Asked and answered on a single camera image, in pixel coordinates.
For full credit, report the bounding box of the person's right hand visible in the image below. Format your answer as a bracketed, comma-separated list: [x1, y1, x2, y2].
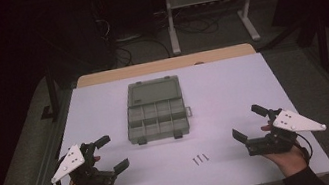
[257, 118, 312, 182]

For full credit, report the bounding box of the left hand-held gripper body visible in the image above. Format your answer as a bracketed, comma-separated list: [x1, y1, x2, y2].
[45, 137, 119, 185]

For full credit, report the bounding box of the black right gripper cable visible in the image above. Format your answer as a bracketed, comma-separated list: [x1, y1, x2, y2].
[295, 130, 316, 166]

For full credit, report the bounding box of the wooden table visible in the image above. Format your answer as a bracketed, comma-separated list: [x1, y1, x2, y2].
[73, 41, 258, 89]

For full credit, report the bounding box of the grey plastic compartment box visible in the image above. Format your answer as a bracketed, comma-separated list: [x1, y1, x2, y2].
[119, 73, 197, 148]

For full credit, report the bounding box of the white metal desk frame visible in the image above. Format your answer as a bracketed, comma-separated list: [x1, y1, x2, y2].
[162, 0, 268, 57]

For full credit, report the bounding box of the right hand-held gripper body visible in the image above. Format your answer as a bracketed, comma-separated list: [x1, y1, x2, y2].
[239, 100, 329, 160]

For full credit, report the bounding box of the black floor cable bundle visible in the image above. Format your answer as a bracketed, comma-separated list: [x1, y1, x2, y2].
[173, 12, 221, 41]

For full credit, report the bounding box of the white board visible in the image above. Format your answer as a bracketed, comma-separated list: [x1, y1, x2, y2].
[24, 43, 329, 185]

